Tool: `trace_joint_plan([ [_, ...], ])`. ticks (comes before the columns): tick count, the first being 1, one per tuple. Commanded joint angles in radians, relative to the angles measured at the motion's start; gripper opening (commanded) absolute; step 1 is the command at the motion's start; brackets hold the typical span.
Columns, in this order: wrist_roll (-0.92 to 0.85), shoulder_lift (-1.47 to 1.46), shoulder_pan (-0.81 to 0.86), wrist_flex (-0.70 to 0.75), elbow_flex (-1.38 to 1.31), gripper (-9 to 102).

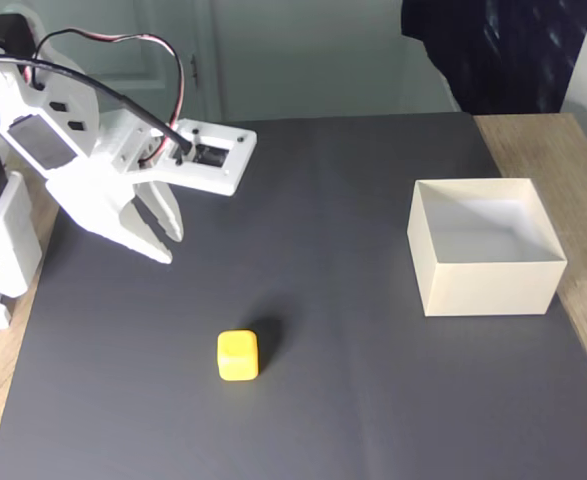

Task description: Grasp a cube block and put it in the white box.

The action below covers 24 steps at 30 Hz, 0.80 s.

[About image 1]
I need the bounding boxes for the white open box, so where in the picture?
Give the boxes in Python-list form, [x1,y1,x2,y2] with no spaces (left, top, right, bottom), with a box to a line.
[405,178,569,319]

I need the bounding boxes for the red white black servo wire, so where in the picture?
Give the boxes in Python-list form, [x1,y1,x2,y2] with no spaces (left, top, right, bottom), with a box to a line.
[30,28,187,166]

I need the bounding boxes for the black table mat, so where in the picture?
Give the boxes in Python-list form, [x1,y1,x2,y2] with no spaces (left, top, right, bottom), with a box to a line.
[0,110,587,480]

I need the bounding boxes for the dark hanging cloth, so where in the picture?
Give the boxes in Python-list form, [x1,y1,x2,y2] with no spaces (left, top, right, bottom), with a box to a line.
[400,0,587,116]

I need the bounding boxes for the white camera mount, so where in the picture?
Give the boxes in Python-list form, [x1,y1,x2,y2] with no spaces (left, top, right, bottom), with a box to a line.
[142,118,259,198]

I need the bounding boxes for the yellow cube block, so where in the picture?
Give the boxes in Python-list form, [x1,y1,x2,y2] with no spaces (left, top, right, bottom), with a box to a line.
[217,328,261,384]

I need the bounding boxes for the black camera cable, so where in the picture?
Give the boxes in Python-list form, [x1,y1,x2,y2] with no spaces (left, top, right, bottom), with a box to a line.
[0,56,195,155]

